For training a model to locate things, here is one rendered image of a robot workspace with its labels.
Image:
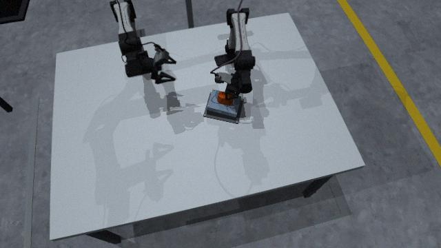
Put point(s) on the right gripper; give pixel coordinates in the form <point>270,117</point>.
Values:
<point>150,64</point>

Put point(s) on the grey metal pole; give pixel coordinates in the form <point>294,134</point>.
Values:
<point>189,13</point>

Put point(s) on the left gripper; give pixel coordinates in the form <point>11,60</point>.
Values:
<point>232,85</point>

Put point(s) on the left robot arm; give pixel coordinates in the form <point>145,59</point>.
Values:
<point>237,40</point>

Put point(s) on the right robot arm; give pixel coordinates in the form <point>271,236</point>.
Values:
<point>125,13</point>

